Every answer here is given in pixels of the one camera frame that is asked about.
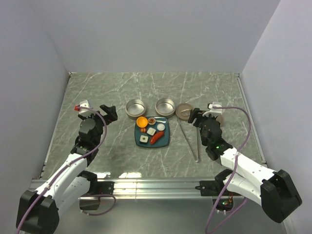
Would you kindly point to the sushi roll green centre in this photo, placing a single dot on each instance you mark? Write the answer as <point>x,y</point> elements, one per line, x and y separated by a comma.
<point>144,139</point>

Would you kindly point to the steel lunch container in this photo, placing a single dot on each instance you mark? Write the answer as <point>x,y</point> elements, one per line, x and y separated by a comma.
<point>165,107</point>
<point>135,108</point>

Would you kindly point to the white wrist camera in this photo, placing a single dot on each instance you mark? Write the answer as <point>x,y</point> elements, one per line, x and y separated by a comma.
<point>83,108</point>
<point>215,109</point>

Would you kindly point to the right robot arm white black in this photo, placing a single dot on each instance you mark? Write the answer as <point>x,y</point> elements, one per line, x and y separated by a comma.
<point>273,190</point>

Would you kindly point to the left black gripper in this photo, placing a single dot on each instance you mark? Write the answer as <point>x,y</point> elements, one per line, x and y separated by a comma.
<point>111,115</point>

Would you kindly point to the orange egg tart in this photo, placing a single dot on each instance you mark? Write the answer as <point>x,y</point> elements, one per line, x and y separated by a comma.
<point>142,122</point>

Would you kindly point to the sushi roll yellow centre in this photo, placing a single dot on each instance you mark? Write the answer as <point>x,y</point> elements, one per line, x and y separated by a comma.
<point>151,131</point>

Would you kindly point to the small burger toy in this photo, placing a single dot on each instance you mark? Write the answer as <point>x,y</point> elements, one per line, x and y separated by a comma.
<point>151,121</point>

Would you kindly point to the teal square plate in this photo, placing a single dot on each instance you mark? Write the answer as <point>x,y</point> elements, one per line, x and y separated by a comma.
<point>162,142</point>

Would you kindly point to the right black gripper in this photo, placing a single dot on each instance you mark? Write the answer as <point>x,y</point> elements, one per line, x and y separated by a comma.
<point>192,114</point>

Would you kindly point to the aluminium front rail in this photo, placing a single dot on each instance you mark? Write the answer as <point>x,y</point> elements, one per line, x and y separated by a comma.
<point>125,188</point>

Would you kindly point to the beige lid with handle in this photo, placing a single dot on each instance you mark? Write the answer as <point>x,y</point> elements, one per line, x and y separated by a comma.
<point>183,111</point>

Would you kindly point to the right steel lunch container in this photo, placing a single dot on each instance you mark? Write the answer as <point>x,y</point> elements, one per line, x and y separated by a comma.
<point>165,107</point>

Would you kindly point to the left steel lunch container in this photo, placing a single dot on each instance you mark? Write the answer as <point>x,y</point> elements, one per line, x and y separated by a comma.
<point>135,108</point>

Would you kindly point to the small white porcelain cup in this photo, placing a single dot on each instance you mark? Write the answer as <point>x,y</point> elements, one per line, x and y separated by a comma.
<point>161,127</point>

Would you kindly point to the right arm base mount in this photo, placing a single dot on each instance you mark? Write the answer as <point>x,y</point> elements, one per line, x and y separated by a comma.
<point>214,187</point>

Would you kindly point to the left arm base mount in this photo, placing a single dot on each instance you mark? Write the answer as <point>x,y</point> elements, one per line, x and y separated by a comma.
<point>97,189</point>

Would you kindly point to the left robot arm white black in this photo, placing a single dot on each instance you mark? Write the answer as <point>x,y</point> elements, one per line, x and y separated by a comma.
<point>40,210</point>

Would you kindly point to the red sausage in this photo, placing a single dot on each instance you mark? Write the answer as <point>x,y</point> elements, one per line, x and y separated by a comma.
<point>156,137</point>

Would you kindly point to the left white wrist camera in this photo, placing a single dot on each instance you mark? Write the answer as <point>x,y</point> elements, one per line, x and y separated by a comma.
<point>83,108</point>

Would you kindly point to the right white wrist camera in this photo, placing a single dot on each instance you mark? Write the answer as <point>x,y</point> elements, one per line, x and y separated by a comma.
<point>215,109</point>

